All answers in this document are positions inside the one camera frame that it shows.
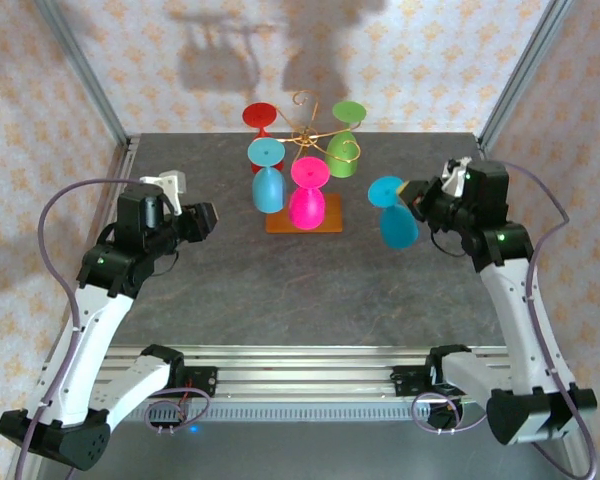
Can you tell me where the cyan plastic wine glass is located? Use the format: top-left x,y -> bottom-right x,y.
368,175 -> 420,250

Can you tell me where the light blue plastic wine glass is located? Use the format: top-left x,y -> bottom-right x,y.
247,138 -> 288,213

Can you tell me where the green plastic wine glass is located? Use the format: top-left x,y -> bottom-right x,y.
324,101 -> 367,179

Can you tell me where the pink plastic wine glass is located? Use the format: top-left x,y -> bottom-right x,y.
287,156 -> 330,231

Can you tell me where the red plastic wine glass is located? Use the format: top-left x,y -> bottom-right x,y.
242,102 -> 286,175

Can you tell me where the aluminium side rail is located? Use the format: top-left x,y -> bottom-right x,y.
476,133 -> 506,169
87,133 -> 142,261

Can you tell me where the gold wire wine glass rack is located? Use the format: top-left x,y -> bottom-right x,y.
265,90 -> 364,235

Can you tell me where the aluminium frame post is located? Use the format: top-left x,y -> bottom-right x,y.
33,0 -> 131,146
478,0 -> 577,149

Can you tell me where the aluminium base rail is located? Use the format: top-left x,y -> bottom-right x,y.
92,343 -> 514,402

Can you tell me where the purple cable loop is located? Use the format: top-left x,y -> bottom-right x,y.
412,392 -> 487,436
144,388 -> 214,435

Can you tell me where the grey slotted cable duct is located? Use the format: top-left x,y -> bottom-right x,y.
129,402 -> 489,424

